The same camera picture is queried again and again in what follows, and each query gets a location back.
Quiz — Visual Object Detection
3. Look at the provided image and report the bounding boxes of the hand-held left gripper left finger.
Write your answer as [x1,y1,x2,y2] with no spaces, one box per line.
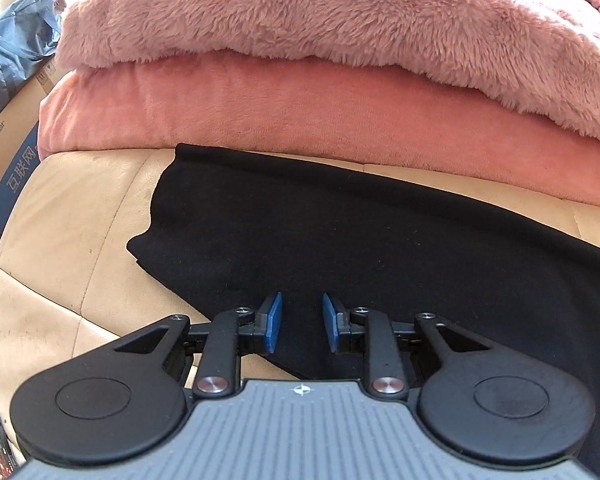
[114,292,285,398]

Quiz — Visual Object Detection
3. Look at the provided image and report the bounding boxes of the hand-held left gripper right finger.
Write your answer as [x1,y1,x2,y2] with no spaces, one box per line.
[321,291,490,399]

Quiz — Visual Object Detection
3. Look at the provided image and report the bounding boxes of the cardboard box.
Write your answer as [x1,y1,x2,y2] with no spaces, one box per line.
[0,50,66,236]

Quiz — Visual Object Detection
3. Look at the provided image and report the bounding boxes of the pink fluffy blanket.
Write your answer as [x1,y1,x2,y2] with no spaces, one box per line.
[56,0,600,149]

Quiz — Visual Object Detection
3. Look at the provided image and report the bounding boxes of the beige leather sofa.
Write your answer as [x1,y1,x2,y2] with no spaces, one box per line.
[0,148,600,480]

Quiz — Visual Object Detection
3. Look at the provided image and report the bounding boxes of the black pants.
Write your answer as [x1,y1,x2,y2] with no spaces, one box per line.
[126,143,600,480]

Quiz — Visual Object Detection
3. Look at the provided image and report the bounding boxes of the blue plastic bag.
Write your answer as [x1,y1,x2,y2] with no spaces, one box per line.
[0,0,63,134]

